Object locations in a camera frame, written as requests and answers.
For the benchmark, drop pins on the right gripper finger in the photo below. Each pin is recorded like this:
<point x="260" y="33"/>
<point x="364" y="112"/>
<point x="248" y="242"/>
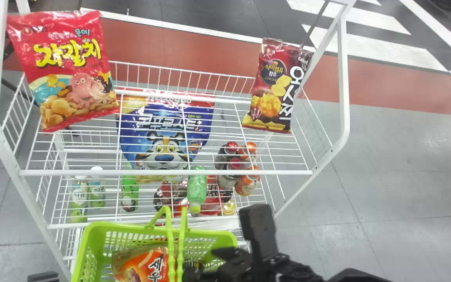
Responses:
<point x="195" y="272"/>

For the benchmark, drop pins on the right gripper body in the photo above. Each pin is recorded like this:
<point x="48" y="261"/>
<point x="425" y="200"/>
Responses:
<point x="235" y="268"/>

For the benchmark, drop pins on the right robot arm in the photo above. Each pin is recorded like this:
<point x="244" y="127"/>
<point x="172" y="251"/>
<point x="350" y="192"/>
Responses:
<point x="327" y="276"/>

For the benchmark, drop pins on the orange snack packet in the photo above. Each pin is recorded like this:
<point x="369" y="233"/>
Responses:
<point x="143" y="266"/>

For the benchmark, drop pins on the orange bottle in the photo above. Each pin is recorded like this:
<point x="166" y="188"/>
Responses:
<point x="246" y="184"/>
<point x="248" y="150"/>

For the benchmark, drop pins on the dark bottle with red cap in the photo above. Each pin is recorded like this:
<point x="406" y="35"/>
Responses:
<point x="227" y="154"/>
<point x="231" y="176"/>

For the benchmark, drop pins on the green basket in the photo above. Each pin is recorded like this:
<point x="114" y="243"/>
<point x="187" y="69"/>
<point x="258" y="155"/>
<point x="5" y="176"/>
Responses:
<point x="100" y="250"/>

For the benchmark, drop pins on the green bottle with black label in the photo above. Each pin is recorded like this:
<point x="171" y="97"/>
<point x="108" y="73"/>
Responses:
<point x="130" y="194"/>

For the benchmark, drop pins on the pale green bottle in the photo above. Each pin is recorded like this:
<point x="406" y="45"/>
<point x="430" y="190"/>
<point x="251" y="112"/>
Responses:
<point x="97" y="192"/>
<point x="79" y="196"/>

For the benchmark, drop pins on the blue cereal bag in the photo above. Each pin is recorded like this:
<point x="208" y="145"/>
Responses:
<point x="166" y="133"/>

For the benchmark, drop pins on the maroon snack packet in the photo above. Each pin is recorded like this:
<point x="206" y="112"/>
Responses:
<point x="276" y="86"/>

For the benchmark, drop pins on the red snack packet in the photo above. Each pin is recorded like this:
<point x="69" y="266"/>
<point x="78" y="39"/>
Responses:
<point x="61" y="47"/>

